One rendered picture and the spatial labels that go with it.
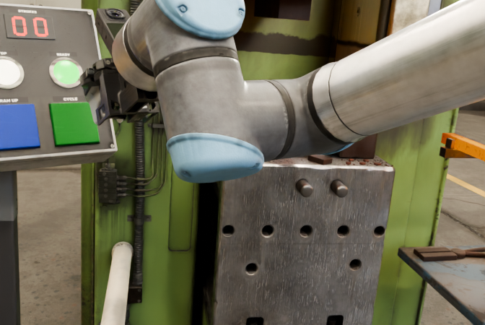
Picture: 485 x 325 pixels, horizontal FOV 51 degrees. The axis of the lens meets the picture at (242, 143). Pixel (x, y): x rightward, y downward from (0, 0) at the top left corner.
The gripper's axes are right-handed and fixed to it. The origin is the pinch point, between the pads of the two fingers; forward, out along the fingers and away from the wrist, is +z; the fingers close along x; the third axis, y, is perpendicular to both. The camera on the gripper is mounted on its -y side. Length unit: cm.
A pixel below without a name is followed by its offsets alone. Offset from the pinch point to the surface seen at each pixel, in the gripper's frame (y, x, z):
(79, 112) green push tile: -0.8, 0.1, 10.4
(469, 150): 18, 70, -14
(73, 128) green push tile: 2.1, -1.4, 10.4
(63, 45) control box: -13.8, -0.6, 11.4
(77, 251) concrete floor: 16, 44, 192
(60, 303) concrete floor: 37, 24, 154
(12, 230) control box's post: 15.7, -9.5, 31.4
